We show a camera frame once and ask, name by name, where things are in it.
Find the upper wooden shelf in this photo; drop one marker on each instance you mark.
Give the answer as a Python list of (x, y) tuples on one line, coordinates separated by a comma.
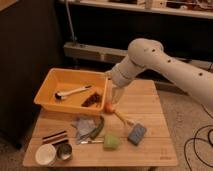
[(142, 8)]

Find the white bowl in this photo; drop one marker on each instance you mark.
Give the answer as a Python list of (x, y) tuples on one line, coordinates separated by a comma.
[(45, 155)]

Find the green pepper toy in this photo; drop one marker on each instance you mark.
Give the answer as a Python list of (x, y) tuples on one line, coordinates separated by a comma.
[(98, 129)]

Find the blue sponge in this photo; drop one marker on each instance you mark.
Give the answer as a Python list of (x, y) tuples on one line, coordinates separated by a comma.
[(137, 133)]

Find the small metal knife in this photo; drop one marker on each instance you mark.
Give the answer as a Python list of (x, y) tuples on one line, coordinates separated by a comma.
[(92, 142)]

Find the metal cup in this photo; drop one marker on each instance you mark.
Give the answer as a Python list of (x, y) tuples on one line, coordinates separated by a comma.
[(64, 151)]

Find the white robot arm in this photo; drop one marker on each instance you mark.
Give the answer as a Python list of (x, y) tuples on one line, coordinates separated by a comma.
[(201, 91)]

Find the striped black brown block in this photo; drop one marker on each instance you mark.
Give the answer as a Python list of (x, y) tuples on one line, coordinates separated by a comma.
[(55, 138)]

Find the grey blue cloth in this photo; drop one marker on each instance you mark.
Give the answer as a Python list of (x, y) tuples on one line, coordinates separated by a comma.
[(84, 127)]

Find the yellow plastic bin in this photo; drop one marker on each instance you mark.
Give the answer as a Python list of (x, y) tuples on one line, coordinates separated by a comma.
[(65, 90)]

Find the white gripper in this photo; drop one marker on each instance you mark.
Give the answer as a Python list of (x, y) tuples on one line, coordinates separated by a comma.
[(116, 91)]

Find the metal shelf rail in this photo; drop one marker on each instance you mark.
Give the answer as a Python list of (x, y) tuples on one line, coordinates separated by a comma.
[(96, 53)]

